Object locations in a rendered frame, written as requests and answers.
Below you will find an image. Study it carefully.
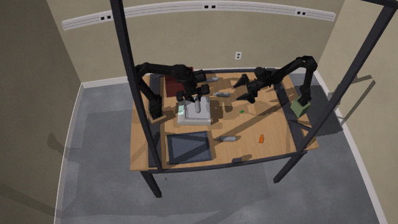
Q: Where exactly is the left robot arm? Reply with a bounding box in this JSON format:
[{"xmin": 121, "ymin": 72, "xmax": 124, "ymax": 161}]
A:
[{"xmin": 135, "ymin": 62, "xmax": 206, "ymax": 120}]

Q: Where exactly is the grey gas cylinder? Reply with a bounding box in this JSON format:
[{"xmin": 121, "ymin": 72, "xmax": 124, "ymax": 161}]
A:
[
  {"xmin": 205, "ymin": 77, "xmax": 219, "ymax": 83},
  {"xmin": 213, "ymin": 92, "xmax": 231, "ymax": 97},
  {"xmin": 195, "ymin": 95, "xmax": 201, "ymax": 113},
  {"xmin": 217, "ymin": 136, "xmax": 237, "ymax": 141}
]

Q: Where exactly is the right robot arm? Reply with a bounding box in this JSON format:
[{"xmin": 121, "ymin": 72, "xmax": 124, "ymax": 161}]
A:
[{"xmin": 254, "ymin": 55, "xmax": 318, "ymax": 106}]

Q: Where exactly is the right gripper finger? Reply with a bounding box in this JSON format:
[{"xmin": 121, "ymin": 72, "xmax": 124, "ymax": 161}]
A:
[
  {"xmin": 236, "ymin": 93, "xmax": 250, "ymax": 102},
  {"xmin": 233, "ymin": 77, "xmax": 246, "ymax": 88}
]

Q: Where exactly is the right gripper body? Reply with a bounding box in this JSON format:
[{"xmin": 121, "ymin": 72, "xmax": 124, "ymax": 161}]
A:
[{"xmin": 242, "ymin": 73, "xmax": 261, "ymax": 104}]

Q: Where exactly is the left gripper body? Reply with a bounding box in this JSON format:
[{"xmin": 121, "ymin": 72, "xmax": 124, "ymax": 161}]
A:
[{"xmin": 176, "ymin": 84, "xmax": 210, "ymax": 102}]

